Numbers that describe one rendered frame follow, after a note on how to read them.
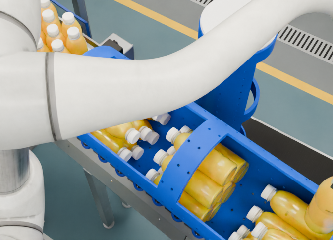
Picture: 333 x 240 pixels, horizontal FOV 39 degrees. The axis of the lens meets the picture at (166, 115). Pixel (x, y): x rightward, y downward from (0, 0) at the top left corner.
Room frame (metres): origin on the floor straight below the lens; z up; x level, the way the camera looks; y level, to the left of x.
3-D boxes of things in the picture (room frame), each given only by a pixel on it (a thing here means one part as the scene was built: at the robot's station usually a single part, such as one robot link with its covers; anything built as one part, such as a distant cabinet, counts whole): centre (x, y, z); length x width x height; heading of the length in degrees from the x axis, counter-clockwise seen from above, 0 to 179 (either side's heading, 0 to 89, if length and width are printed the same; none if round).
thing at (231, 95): (1.17, -0.26, 0.59); 0.28 x 0.28 x 0.88
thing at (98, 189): (0.80, 0.29, 0.31); 0.06 x 0.06 x 0.63; 50
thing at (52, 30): (1.09, 0.38, 1.09); 0.04 x 0.04 x 0.02
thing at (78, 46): (1.07, 0.31, 0.99); 0.07 x 0.07 x 0.19
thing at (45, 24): (1.16, 0.41, 0.99); 0.07 x 0.07 x 0.19
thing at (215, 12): (1.17, -0.26, 1.03); 0.28 x 0.28 x 0.01
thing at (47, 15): (1.16, 0.41, 1.09); 0.04 x 0.04 x 0.02
